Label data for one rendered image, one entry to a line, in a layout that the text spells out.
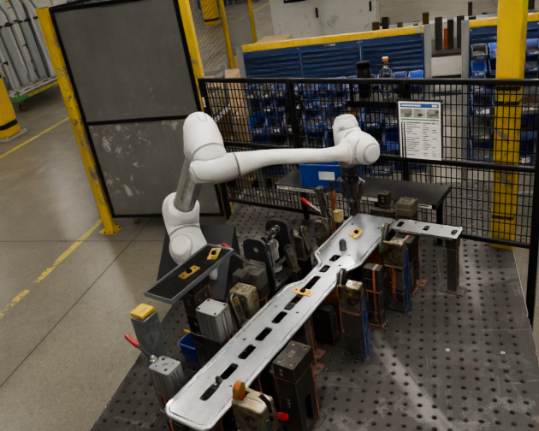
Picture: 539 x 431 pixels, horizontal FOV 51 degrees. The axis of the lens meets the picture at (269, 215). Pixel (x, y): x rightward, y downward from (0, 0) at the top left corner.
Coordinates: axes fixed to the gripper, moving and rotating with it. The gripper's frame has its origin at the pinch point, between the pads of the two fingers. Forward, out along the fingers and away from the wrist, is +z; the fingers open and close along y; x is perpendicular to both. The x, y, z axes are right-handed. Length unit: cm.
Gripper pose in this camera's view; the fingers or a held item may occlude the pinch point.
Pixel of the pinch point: (353, 207)
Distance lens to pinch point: 246.3
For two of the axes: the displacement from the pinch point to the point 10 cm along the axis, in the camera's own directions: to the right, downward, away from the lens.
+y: 8.2, 1.3, -5.5
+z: 1.5, 8.9, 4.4
